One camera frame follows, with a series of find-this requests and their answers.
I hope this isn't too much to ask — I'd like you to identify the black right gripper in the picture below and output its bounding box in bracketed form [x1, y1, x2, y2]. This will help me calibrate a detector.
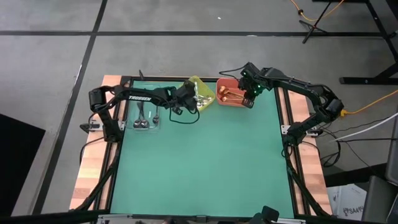
[238, 62, 268, 110]

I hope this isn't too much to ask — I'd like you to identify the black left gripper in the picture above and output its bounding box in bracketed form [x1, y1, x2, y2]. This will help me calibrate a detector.
[170, 80, 200, 115]

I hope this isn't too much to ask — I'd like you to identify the yellow plastic bin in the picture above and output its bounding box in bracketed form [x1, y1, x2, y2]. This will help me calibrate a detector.
[177, 74, 216, 113]

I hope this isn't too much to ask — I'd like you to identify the orange plastic bin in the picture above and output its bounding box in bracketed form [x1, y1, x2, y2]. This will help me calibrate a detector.
[216, 77, 256, 108]

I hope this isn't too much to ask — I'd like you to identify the gold metal spoon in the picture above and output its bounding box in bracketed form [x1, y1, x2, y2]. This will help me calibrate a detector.
[218, 86, 246, 97]
[219, 95, 246, 103]

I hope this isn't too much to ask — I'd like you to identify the clear plastic bin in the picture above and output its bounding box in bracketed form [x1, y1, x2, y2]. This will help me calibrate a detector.
[127, 80, 164, 134]

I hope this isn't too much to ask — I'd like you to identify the green table mat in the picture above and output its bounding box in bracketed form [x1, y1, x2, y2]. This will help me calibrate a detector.
[110, 80, 295, 218]

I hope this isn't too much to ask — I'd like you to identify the black tripod stand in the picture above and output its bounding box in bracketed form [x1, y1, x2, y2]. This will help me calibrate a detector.
[298, 0, 333, 44]

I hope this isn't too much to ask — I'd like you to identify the white printed cardboard box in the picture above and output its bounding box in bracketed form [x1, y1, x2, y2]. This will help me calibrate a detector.
[326, 183, 367, 222]

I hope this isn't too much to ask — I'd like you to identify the black floor mat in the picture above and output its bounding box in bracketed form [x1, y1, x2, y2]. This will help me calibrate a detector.
[0, 113, 47, 218]

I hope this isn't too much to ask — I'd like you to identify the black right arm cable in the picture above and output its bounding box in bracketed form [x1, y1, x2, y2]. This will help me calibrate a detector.
[219, 65, 248, 80]

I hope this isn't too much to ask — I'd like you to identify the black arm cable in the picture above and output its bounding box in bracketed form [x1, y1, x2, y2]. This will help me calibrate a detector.
[219, 65, 248, 80]
[169, 105, 200, 125]

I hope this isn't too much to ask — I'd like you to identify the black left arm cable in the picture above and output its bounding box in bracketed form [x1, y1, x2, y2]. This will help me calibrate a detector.
[169, 105, 200, 125]

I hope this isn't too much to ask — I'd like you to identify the black aluminium table frame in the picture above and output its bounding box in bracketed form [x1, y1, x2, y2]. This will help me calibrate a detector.
[70, 70, 333, 224]

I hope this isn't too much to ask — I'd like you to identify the yellow cable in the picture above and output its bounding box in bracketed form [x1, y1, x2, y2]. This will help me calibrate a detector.
[340, 89, 398, 116]
[290, 0, 345, 22]

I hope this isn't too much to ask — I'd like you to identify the white cable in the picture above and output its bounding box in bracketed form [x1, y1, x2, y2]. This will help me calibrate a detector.
[332, 112, 398, 142]

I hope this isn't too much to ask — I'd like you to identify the black floor cable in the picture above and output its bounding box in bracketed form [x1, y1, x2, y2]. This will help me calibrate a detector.
[319, 116, 398, 169]

